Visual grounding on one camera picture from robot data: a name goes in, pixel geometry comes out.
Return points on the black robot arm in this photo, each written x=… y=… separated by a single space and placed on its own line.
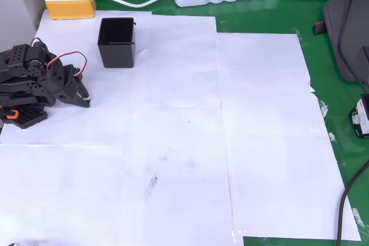
x=17 y=84

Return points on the black square cup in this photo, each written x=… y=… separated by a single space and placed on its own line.
x=118 y=56

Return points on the yellow cardboard box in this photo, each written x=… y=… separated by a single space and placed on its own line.
x=70 y=5

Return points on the small black white device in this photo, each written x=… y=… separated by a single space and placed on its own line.
x=361 y=119

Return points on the white paper sheet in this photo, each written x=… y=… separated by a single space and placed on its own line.
x=274 y=113
x=178 y=56
x=288 y=185
x=86 y=125
x=187 y=142
x=57 y=200
x=259 y=61

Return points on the orange black clamp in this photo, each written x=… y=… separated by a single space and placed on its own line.
x=11 y=114

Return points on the green desk mat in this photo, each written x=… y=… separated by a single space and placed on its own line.
x=259 y=18

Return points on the red black usb stick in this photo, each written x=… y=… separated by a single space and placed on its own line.
x=319 y=28

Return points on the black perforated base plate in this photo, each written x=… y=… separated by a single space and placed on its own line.
x=29 y=117

